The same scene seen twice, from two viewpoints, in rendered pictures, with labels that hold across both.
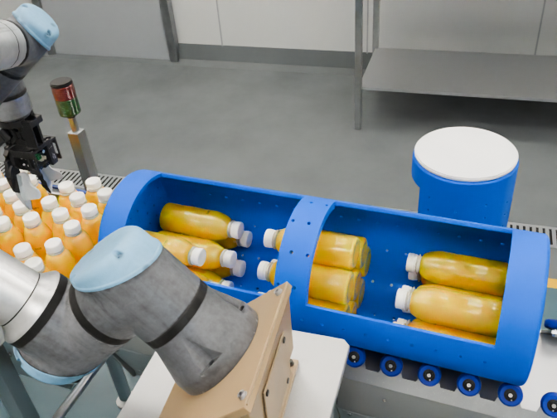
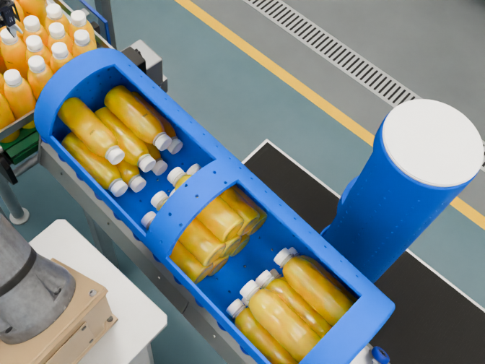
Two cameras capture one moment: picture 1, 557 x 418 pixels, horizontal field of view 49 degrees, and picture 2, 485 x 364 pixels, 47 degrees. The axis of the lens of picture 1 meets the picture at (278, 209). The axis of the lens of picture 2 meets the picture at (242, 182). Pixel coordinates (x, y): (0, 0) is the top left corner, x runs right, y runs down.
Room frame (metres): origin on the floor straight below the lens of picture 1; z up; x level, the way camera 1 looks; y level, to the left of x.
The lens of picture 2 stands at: (0.44, -0.23, 2.23)
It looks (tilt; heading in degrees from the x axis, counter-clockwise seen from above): 61 degrees down; 11
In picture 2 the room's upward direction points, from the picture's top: 12 degrees clockwise
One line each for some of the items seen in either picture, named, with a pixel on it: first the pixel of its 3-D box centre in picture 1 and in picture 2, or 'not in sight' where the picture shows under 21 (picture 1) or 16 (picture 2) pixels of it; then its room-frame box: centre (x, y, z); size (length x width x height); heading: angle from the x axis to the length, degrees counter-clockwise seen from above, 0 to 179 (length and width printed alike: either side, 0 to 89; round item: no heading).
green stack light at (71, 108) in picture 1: (67, 104); not in sight; (1.64, 0.58, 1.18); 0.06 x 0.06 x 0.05
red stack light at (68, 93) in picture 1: (63, 90); not in sight; (1.64, 0.58, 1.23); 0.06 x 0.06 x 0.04
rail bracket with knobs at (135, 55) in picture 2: not in sight; (128, 71); (1.35, 0.34, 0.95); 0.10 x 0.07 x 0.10; 156
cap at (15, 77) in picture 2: (53, 245); (12, 76); (1.11, 0.52, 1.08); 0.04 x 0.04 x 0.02
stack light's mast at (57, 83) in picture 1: (68, 106); not in sight; (1.64, 0.58, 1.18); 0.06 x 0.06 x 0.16
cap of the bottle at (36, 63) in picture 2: (71, 226); (36, 63); (1.18, 0.50, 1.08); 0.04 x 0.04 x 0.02
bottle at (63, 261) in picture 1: (65, 275); (22, 100); (1.11, 0.52, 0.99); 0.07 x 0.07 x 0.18
